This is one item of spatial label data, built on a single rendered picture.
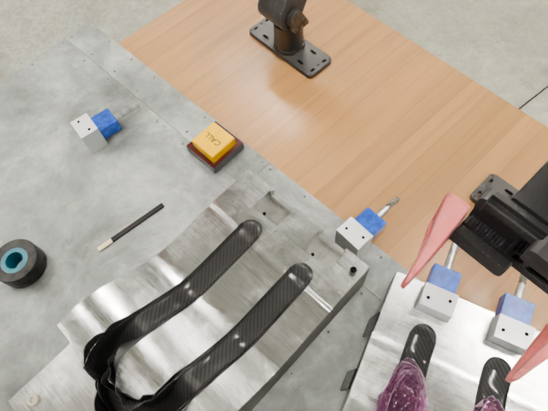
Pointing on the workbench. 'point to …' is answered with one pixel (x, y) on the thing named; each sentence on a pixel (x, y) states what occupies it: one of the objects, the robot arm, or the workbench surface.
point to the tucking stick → (130, 227)
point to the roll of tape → (11, 258)
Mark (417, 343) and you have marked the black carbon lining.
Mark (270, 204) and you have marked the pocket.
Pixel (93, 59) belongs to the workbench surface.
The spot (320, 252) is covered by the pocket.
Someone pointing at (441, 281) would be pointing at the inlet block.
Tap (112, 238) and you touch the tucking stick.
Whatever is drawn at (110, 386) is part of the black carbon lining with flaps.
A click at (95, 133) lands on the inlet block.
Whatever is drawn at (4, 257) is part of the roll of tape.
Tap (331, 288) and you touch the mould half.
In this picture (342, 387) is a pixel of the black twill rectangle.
